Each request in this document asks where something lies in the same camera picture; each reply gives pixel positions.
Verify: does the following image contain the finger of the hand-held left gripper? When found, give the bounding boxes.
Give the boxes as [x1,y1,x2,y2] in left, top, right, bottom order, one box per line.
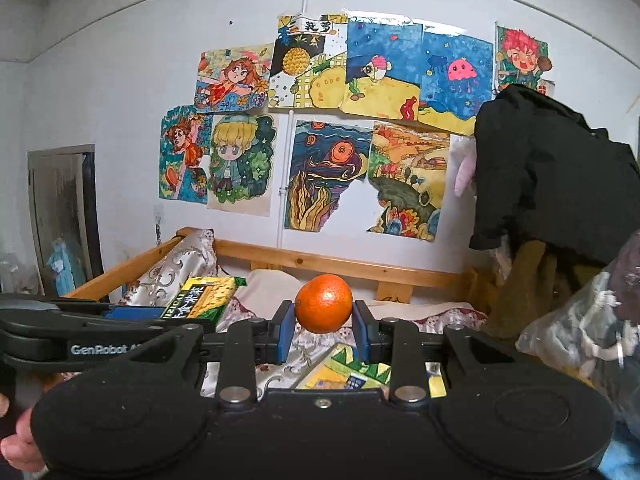
[50,298,171,320]
[105,319,217,335]

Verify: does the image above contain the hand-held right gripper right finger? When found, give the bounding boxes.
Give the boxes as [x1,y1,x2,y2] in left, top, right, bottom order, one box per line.
[354,301,501,405]

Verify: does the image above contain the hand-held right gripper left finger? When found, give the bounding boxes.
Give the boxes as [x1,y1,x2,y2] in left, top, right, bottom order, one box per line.
[160,301,296,406]

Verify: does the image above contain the grey tray with drawing lining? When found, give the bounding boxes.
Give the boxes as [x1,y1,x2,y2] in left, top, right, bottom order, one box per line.
[295,342,448,401]

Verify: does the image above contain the orange tangerine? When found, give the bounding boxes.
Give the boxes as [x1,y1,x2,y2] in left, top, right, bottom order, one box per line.
[294,275,354,334]

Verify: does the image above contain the green and yellow snack packet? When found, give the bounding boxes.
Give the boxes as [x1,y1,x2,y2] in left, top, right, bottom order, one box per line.
[159,276,248,323]

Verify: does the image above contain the person's left hand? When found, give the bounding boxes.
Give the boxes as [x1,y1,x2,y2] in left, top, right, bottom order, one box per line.
[0,394,47,473]

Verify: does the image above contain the floral satin blanket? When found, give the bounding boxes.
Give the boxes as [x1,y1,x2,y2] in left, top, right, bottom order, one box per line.
[117,229,488,396]

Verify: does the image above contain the light blue cloth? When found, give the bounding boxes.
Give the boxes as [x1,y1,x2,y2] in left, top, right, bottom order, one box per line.
[47,240,83,296]

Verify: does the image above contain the olive brown garment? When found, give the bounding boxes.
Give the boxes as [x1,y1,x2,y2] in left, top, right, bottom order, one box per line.
[487,240,606,341]

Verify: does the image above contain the pink cloth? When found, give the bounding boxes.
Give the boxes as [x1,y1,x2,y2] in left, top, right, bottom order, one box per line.
[454,147,478,197]

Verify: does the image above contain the clear plastic bag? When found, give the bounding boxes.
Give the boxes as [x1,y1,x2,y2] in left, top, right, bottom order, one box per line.
[515,230,640,436]

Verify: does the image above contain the black jacket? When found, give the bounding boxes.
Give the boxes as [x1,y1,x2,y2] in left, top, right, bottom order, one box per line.
[469,84,640,266]

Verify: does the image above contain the wooden bed frame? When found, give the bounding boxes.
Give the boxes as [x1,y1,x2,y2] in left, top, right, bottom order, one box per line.
[62,226,493,306]

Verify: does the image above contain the white wall pipe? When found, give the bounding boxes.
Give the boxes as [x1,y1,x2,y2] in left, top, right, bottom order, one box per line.
[276,0,317,251]

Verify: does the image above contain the swirly night sky wall drawing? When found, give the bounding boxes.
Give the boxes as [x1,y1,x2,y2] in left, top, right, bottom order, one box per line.
[284,120,373,233]

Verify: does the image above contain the orange-haired swimmer wall drawing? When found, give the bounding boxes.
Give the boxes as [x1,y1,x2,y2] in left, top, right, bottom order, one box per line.
[159,105,211,206]

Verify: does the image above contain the hilly landscape wall drawing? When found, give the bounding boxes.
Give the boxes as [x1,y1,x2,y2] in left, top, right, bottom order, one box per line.
[366,122,451,242]

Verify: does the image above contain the blond character wall drawing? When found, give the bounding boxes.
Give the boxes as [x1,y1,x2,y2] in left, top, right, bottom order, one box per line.
[206,112,278,218]

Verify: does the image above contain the fish and sand wall drawing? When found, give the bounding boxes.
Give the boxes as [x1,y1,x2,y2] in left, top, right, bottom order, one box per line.
[340,17,425,121]

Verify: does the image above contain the flying orange-haired girl wall drawing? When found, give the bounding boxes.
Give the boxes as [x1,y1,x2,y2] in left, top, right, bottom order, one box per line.
[194,44,275,113]

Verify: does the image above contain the pineapple wall drawing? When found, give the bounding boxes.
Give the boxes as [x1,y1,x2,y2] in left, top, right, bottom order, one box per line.
[268,12,348,110]

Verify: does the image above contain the pink jellyfish wall drawing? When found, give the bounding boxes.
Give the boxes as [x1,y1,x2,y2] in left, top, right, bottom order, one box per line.
[417,27,493,136]

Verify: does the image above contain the red-haired character wall drawing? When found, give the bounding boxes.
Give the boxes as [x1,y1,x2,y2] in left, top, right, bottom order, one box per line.
[494,22,556,96]

